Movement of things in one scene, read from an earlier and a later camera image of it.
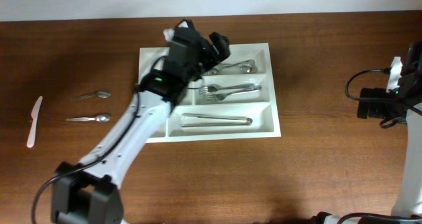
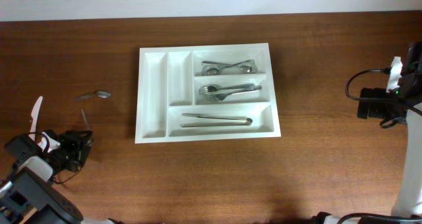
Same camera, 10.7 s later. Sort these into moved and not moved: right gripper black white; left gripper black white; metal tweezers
Moved: left gripper black white
Not moved: right gripper black white; metal tweezers
